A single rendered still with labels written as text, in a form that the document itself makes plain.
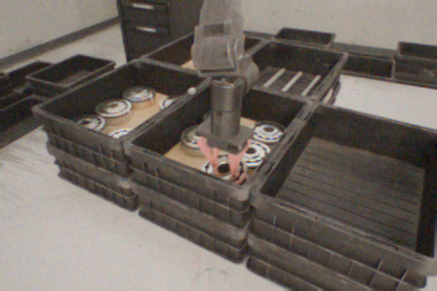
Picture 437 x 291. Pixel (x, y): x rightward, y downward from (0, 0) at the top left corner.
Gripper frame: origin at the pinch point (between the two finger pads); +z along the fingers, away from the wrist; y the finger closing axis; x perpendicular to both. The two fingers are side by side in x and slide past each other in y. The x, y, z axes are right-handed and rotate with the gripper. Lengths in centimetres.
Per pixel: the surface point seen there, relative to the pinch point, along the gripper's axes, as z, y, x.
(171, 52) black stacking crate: -1, 49, -48
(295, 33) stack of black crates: 31, 50, -203
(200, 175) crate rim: -3.7, 0.2, 8.9
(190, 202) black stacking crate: 6.2, 3.6, 7.6
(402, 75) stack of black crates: 39, -28, -181
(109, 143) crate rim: -2.7, 23.4, 8.9
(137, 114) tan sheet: 6.3, 38.2, -15.1
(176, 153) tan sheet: 6.2, 16.5, -4.9
